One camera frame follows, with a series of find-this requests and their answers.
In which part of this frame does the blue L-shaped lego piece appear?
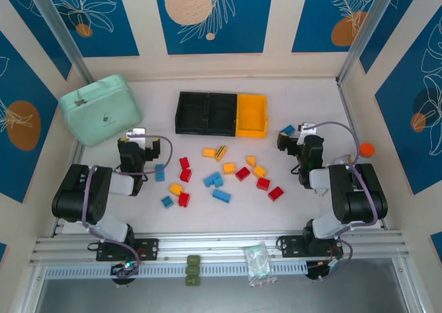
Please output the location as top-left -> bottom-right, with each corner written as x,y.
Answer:
202,171 -> 224,189

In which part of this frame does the long blue lego brick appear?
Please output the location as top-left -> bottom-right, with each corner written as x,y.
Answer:
211,188 -> 233,204

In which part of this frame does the mint green zip case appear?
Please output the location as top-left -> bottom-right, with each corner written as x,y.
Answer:
57,73 -> 144,149

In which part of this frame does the yellow plastic bin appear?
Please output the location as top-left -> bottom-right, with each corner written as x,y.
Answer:
236,93 -> 269,140

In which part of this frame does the small bottle orange cap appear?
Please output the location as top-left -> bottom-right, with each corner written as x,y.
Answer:
358,142 -> 376,159

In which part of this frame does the small electronics board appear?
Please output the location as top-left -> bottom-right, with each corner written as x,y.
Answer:
305,257 -> 352,283
109,259 -> 141,286

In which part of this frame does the clear plastic bag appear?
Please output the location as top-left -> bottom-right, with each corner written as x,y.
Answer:
243,242 -> 277,288

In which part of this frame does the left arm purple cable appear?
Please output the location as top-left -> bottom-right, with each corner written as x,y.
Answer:
82,135 -> 173,279

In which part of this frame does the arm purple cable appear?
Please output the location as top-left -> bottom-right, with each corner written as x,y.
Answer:
307,121 -> 379,279
82,135 -> 173,279

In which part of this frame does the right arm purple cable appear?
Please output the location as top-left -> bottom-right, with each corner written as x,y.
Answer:
307,121 -> 379,279

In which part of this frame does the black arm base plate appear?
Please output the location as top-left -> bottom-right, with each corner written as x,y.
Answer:
278,235 -> 346,258
95,237 -> 160,262

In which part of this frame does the aluminium mounting rail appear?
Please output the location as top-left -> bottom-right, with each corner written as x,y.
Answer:
29,230 -> 412,266

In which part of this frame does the aluminium frame post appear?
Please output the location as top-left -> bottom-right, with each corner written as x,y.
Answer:
23,0 -> 94,84
336,0 -> 394,86

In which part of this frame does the grey slotted cable duct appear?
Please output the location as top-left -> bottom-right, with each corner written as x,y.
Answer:
44,261 -> 309,280

